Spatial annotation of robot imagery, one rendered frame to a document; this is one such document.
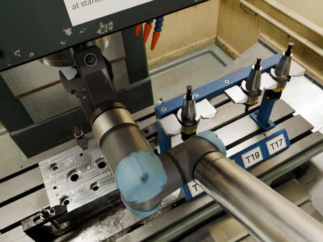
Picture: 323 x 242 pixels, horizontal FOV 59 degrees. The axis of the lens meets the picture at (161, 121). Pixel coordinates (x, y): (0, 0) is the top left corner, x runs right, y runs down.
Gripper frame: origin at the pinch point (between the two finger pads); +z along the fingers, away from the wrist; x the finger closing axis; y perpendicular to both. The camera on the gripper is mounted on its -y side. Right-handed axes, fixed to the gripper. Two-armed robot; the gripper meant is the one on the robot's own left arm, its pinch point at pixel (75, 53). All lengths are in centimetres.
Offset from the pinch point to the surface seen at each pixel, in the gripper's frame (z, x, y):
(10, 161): 56, -46, 88
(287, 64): -12, 55, 19
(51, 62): -6.8, -5.3, -4.6
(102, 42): -7.6, 4.6, -5.8
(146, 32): -5.3, 14.9, -2.7
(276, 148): -20, 55, 52
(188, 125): -13.5, 20.5, 23.6
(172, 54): 80, 66, 81
